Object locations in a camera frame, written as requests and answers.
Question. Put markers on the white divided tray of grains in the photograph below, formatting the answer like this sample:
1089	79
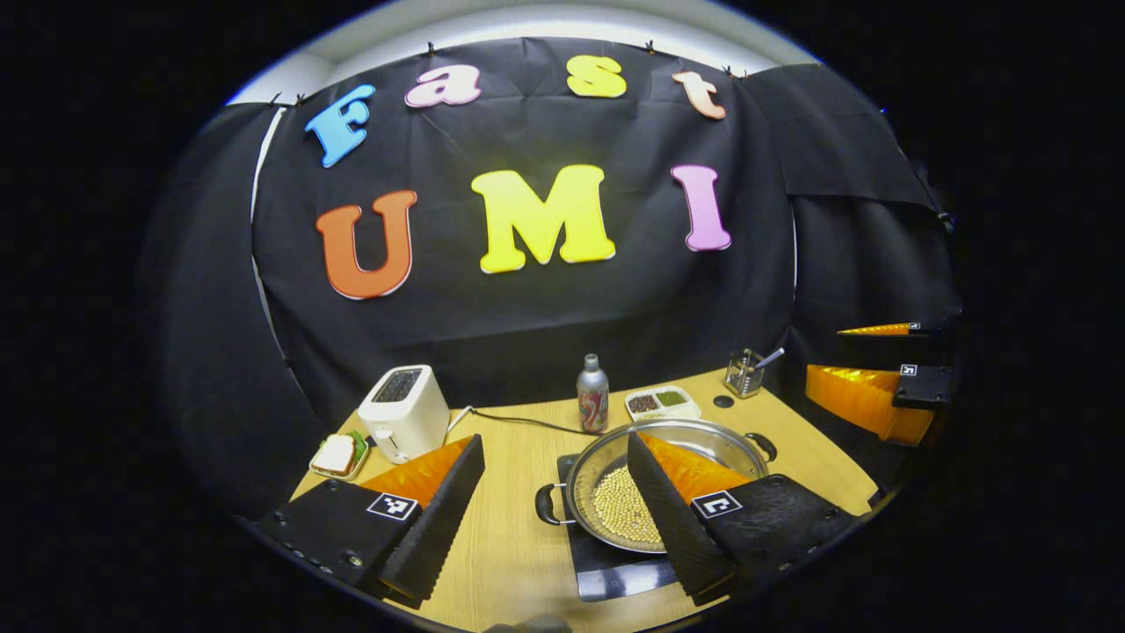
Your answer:
664	403

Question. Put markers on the black induction cooktop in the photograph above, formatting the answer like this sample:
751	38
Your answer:
615	576

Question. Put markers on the stainless steel pot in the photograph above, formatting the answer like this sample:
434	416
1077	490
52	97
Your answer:
598	462

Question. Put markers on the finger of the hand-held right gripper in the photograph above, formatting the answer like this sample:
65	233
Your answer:
879	331
857	396

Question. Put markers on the heap of soybeans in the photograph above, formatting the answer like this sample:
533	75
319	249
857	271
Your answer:
624	510

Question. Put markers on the small cream plate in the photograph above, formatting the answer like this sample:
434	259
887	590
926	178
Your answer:
318	472

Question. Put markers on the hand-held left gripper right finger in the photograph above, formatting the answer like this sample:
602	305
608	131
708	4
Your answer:
668	510

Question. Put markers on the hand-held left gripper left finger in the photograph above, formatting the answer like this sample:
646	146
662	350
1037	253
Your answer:
439	519

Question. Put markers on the silver patterned drink bottle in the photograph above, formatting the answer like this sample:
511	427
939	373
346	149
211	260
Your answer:
592	400

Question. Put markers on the toast sandwich with lettuce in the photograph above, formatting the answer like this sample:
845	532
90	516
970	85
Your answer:
336	454

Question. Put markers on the white toaster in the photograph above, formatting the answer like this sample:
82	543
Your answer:
404	418

